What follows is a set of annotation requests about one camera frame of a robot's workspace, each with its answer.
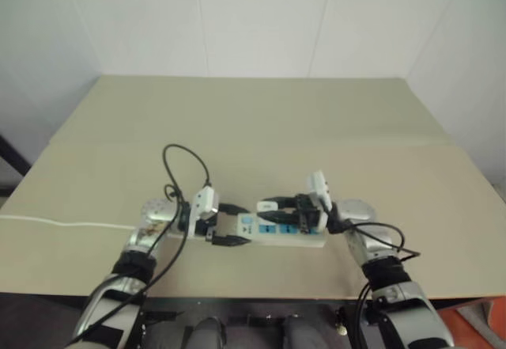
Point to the black slanted bar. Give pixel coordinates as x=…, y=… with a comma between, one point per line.
x=12, y=155

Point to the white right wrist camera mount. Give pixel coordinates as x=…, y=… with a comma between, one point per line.
x=317, y=187

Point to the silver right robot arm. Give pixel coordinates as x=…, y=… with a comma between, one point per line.
x=369, y=246

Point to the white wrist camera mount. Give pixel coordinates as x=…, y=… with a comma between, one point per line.
x=317, y=187
x=205, y=200

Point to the white charger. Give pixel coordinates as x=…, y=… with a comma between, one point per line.
x=265, y=205

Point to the white power strip blue sockets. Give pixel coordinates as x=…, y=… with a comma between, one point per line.
x=276, y=238

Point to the small brass round knob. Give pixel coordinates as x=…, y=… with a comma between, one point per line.
x=340, y=329

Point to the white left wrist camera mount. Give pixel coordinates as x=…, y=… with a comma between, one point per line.
x=205, y=200

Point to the orange object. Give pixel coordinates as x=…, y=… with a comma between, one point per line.
x=474, y=325

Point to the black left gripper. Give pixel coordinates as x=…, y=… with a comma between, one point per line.
x=210, y=226

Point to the dark grey rounded shape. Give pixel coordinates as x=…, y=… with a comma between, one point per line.
x=205, y=335

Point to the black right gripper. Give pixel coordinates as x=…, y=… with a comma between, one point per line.
x=306, y=214

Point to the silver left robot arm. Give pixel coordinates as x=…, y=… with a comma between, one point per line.
x=136, y=238

